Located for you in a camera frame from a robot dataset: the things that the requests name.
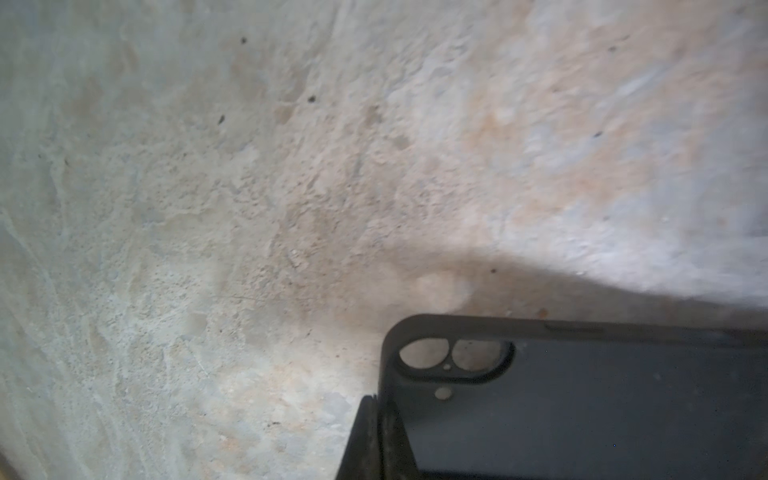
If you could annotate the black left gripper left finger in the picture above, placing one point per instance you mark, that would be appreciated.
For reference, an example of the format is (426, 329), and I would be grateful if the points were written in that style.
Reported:
(361, 458)

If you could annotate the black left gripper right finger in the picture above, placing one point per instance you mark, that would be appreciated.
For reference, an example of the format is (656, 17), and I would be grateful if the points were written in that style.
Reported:
(398, 460)

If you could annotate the black phone case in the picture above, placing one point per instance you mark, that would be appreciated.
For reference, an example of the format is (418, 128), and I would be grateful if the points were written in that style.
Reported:
(488, 398)

